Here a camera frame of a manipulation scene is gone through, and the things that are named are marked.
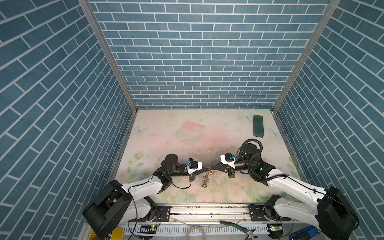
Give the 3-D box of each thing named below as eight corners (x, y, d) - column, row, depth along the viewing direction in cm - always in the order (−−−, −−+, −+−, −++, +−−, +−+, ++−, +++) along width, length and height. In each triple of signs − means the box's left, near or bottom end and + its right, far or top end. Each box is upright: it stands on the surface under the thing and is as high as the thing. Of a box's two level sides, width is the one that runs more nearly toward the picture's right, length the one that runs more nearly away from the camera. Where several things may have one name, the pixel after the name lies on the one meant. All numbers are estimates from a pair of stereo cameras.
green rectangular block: (252, 136, 108) (254, 133, 105) (253, 117, 120) (254, 114, 118) (262, 138, 107) (263, 135, 104) (261, 118, 119) (263, 115, 117)
